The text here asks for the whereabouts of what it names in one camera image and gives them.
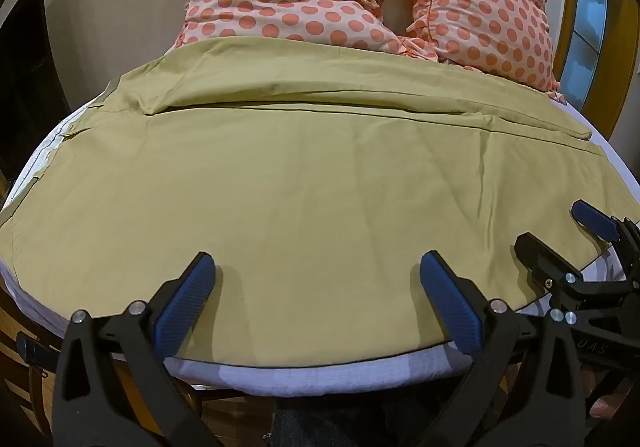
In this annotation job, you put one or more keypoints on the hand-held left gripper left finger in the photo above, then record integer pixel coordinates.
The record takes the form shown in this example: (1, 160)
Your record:
(186, 296)

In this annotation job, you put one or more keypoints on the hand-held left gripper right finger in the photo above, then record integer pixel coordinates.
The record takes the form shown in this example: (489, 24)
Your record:
(449, 303)

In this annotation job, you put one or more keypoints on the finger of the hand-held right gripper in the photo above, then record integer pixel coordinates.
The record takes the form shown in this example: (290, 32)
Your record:
(539, 253)
(595, 222)

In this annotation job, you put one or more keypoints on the olive green bed sheet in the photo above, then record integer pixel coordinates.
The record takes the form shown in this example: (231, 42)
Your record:
(300, 207)

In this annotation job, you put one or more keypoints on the person's right hand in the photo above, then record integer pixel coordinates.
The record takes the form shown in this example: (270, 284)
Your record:
(607, 408)

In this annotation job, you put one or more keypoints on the frosted glass window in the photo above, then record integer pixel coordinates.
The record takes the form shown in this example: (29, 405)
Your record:
(586, 12)

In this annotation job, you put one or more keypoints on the wooden bed frame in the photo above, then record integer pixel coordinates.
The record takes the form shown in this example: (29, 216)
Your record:
(30, 387)

